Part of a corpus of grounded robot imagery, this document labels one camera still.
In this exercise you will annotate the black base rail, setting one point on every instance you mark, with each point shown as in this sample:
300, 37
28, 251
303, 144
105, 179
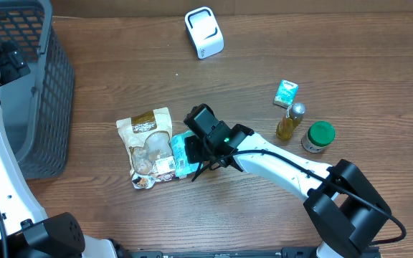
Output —
286, 252

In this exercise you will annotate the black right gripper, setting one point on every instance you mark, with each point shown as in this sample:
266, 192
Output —
196, 156

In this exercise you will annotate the teal large tissue pack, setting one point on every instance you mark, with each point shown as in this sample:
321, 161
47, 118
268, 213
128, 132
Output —
183, 167

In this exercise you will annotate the green lid white jar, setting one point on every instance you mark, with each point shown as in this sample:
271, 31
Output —
318, 137

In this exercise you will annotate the clear brown snack bag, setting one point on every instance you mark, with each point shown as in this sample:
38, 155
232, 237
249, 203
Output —
147, 139

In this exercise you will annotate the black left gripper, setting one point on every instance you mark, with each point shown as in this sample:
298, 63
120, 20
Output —
11, 61

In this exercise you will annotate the white barcode scanner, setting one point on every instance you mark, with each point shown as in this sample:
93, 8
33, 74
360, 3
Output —
204, 32

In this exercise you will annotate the small Kleenex tissue pack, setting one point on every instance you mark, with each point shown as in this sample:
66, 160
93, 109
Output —
285, 94

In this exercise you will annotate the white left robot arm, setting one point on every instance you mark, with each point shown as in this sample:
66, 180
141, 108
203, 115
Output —
25, 228

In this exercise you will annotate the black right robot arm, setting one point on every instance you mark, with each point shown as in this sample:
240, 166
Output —
344, 207

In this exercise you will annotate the yellow oil bottle silver cap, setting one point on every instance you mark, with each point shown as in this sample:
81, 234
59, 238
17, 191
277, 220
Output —
290, 121

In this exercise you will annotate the white red snack packet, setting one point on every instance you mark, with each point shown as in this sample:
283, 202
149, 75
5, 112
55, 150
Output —
148, 181

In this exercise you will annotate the grey plastic mesh basket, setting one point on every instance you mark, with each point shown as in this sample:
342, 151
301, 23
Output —
37, 108

